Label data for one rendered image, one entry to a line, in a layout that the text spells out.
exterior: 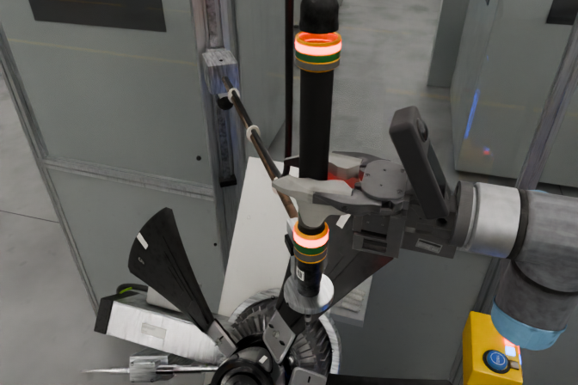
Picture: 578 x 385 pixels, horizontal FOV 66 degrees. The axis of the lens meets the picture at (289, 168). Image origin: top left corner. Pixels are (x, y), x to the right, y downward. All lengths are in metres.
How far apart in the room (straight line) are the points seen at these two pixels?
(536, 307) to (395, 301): 1.18
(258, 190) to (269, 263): 0.17
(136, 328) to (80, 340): 1.50
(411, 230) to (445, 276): 1.08
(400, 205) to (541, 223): 0.13
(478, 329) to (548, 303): 0.62
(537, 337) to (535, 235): 0.14
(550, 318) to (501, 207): 0.14
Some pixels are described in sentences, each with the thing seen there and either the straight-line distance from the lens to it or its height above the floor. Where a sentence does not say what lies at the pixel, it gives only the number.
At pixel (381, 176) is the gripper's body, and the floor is 1.67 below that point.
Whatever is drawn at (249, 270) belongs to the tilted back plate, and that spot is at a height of 1.16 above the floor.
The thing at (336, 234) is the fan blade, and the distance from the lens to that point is 0.79.
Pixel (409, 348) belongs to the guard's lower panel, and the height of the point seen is 0.41.
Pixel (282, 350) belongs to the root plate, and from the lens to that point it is 0.83.
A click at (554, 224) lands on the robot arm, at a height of 1.67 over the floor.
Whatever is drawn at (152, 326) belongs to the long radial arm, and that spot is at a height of 1.12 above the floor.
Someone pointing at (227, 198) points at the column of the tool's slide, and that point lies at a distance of 1.37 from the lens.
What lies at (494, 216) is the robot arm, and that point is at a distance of 0.48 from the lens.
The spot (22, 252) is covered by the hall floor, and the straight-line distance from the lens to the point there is 3.20.
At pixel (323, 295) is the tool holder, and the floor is 1.46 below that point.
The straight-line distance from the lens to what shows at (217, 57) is 1.09.
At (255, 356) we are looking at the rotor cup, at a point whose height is 1.26.
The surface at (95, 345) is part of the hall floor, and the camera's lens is 2.53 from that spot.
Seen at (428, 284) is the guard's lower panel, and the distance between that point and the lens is 1.62.
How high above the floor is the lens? 1.95
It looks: 34 degrees down
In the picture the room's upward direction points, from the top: straight up
